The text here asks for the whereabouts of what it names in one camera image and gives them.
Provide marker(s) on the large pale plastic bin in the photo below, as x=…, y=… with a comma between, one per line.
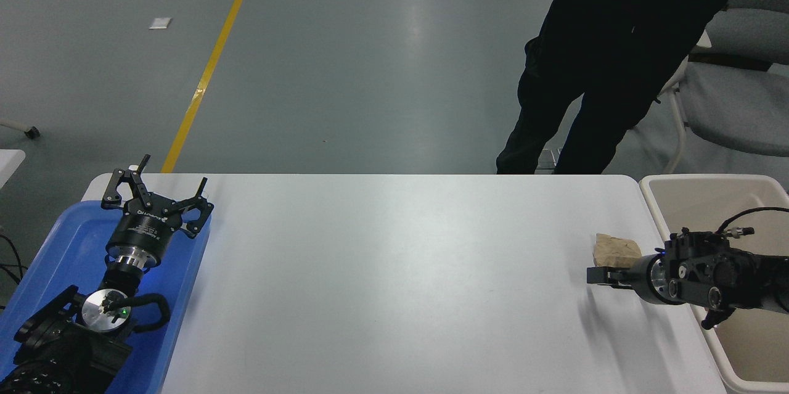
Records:
x=758, y=351

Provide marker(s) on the caster wheel with white leg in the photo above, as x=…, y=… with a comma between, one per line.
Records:
x=32, y=132

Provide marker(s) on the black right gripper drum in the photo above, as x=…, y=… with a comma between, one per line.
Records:
x=644, y=277

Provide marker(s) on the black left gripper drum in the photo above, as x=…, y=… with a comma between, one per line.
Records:
x=145, y=227

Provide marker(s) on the person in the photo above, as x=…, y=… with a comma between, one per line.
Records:
x=604, y=42

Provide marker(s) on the tan paper ball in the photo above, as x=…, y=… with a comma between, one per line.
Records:
x=616, y=249

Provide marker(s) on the white paper scrap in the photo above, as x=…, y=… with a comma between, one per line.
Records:
x=160, y=23

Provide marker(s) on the grey chair with white frame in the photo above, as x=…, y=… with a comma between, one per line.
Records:
x=739, y=104

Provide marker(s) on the blue plastic tray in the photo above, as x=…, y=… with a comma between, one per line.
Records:
x=185, y=295

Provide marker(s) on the small white side table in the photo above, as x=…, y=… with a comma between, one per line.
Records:
x=8, y=163

